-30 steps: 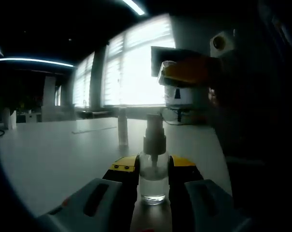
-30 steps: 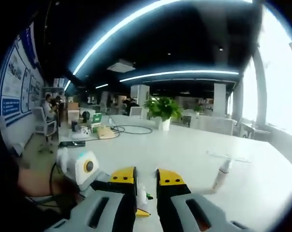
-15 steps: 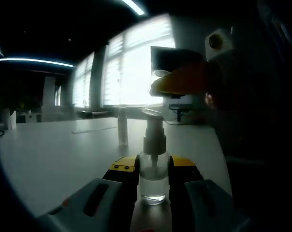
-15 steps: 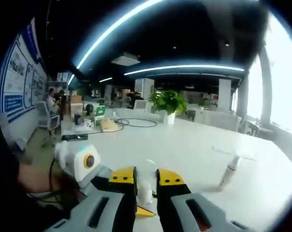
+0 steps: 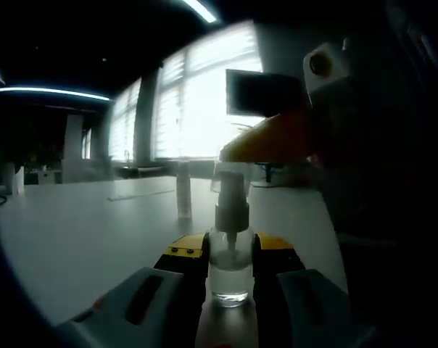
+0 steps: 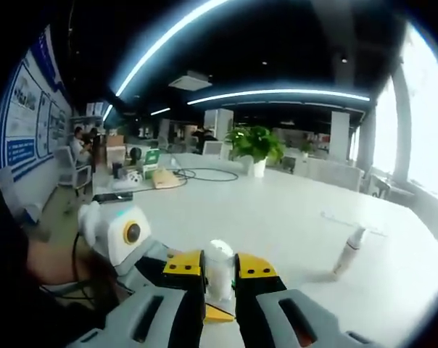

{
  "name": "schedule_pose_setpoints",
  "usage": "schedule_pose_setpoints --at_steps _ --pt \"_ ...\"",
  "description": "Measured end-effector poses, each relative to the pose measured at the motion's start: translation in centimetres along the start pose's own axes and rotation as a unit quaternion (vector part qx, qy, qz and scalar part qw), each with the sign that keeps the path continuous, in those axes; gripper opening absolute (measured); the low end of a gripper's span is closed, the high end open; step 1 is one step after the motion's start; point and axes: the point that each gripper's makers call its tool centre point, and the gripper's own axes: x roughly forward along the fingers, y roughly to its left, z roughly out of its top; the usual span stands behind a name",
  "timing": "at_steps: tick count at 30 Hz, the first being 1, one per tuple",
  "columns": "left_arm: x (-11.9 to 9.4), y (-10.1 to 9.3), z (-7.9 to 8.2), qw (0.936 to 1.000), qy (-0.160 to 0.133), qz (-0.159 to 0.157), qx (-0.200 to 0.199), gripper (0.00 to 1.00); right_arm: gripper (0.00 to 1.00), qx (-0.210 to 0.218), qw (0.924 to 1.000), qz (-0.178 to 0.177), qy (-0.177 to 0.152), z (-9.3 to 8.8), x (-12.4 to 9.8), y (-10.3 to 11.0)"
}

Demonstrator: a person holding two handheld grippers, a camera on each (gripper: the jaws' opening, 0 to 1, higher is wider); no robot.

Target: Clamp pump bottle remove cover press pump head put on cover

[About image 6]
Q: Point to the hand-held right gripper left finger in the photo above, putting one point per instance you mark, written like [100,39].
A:
[114,326]

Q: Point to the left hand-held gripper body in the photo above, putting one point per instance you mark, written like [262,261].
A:
[114,232]

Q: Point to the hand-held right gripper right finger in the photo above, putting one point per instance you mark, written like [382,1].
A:
[327,326]

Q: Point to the clear plastic bottle cover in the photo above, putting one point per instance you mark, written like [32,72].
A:
[359,235]
[219,253]

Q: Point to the clear glass pump bottle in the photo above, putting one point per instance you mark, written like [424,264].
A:
[219,286]

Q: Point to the white pump bottle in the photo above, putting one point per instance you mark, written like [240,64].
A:
[347,255]

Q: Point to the black flat device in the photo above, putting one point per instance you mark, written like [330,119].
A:
[112,197]

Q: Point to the white game controller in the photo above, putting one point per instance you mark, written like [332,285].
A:
[135,176]

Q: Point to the tan box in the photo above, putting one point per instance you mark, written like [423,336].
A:
[166,179]

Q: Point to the green box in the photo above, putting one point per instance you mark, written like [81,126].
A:
[152,159]

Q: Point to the white mesh office chair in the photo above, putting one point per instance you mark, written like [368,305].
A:
[68,163]

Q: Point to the brown cardboard box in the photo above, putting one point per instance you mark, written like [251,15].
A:
[115,148]

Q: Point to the person's black clothing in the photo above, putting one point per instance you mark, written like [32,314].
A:
[8,308]

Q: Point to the short ceiling light strip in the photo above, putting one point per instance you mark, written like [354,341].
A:
[107,113]
[161,111]

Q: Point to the green plant in white pot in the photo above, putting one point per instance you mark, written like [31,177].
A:
[255,141]

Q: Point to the ceiling air conditioner vent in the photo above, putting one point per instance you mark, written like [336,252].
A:
[190,81]

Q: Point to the long curved ceiling light strip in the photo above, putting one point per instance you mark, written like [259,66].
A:
[150,50]

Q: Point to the blue and white wall poster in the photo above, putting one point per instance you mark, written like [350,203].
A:
[23,108]

